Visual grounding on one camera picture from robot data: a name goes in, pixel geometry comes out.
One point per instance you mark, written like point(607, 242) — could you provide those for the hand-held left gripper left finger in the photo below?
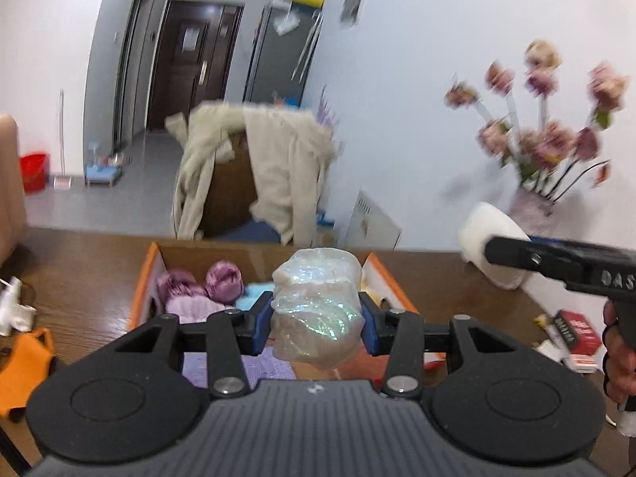
point(262, 329)

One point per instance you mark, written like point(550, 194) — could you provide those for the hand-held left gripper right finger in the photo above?
point(368, 332)

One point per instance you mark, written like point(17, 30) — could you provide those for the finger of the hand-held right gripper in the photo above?
point(507, 253)

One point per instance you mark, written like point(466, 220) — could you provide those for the light blue cloth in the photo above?
point(251, 298)

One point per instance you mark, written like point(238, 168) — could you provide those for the white paper roll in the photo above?
point(484, 228)

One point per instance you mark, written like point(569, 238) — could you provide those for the purple cloth pouch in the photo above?
point(268, 370)

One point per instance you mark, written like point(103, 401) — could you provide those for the iridescent white soft bag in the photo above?
point(318, 308)

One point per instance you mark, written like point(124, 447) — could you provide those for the purple satin scrunchie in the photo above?
point(223, 280)
point(176, 285)

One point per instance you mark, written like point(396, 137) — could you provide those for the pink fabric rolls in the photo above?
point(198, 308)

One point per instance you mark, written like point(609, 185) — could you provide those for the printed cardboard box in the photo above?
point(149, 278)

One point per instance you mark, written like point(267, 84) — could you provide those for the person's right hand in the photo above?
point(618, 372)

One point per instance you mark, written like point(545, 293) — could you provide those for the pink patterned vase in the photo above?
point(534, 213)

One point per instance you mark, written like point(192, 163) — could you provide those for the red and black small box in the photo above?
point(579, 333)

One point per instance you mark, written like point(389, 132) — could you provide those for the white book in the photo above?
point(571, 360)

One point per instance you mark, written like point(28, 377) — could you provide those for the white vented panel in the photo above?
point(372, 221)

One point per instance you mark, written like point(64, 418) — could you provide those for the pink flower bouquet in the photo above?
point(546, 144)

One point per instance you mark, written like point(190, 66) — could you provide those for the wooden chair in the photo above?
point(231, 194)

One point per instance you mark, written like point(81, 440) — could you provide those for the cream coat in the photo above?
point(283, 174)

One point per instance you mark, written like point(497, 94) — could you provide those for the small blue stool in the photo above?
point(103, 173)

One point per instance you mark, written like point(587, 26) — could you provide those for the purple lavender sprigs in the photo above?
point(328, 112)

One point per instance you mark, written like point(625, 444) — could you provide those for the orange cloth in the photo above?
point(27, 372)

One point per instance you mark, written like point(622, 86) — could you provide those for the grey fridge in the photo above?
point(278, 69)

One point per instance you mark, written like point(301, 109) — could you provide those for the broom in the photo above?
point(62, 159)

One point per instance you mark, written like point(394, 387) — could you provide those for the dark brown door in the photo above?
point(194, 64)

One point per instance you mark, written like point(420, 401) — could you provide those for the red bucket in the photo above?
point(34, 173)

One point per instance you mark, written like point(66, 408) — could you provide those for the small clear plastic bag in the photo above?
point(287, 21)

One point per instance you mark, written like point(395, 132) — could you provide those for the wall picture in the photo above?
point(353, 5)

